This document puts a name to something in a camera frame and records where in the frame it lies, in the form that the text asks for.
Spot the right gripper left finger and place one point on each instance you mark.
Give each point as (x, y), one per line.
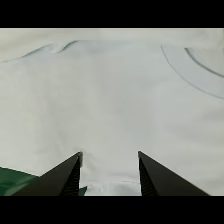
(63, 180)

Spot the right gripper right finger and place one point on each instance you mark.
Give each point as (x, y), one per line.
(160, 181)

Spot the white T-shirt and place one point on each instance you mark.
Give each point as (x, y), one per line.
(113, 106)

